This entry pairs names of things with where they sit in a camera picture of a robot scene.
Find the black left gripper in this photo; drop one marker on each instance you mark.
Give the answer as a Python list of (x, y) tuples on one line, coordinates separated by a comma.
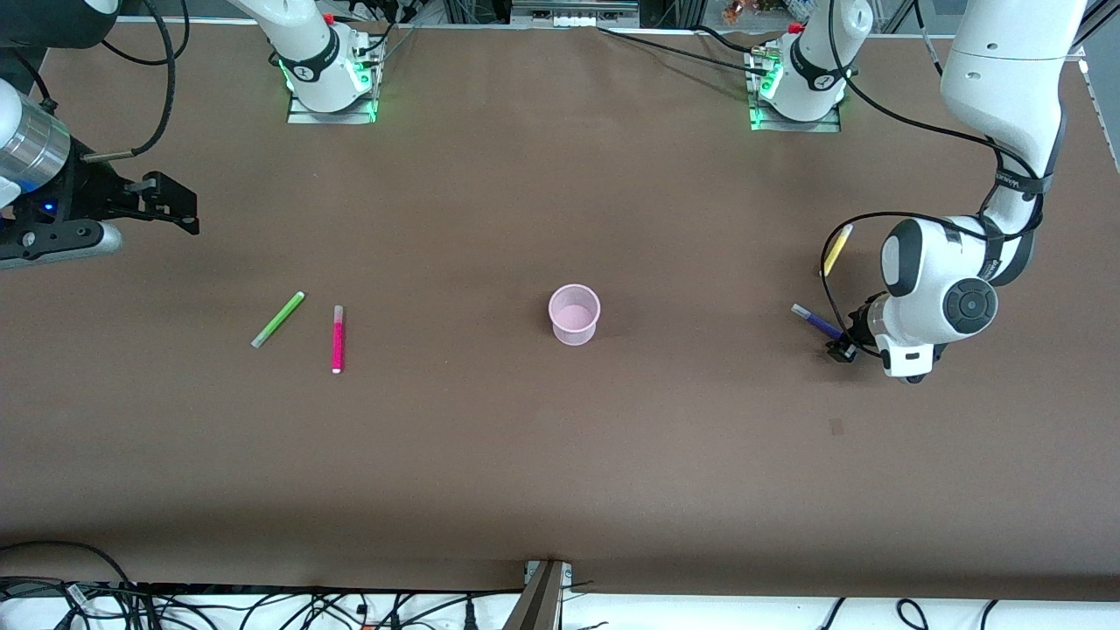
[(862, 332)]

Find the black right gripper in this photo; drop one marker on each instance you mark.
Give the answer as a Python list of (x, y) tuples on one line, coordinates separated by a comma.
[(87, 194)]

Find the brown table cover mat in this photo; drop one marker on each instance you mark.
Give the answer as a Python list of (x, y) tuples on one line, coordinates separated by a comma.
[(560, 464)]

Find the pink pen holder cup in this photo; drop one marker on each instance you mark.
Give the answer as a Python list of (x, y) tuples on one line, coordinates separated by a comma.
[(574, 317)]

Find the yellow marker pen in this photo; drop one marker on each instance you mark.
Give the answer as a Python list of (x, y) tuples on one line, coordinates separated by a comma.
[(838, 248)]

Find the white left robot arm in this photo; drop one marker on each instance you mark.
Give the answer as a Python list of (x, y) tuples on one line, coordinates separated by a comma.
[(1006, 79)]

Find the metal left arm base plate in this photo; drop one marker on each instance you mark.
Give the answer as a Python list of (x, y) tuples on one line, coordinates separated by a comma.
[(796, 126)]

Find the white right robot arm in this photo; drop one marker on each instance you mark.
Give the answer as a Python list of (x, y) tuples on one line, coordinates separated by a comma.
[(311, 44)]

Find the green marker pen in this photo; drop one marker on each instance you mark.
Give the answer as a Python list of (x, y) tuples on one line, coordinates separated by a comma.
[(278, 319)]

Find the grey power strip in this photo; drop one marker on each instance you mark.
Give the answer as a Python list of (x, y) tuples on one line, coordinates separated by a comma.
[(573, 12)]

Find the purple marker pen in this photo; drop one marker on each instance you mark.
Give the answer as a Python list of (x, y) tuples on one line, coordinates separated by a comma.
[(814, 320)]

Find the metal table bracket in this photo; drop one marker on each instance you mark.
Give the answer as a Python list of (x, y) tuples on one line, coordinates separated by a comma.
[(542, 604)]

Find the pink marker pen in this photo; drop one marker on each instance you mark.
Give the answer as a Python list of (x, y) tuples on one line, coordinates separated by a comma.
[(338, 341)]

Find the aluminium frame rail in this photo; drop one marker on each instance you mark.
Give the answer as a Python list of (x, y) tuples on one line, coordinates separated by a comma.
[(1101, 105)]

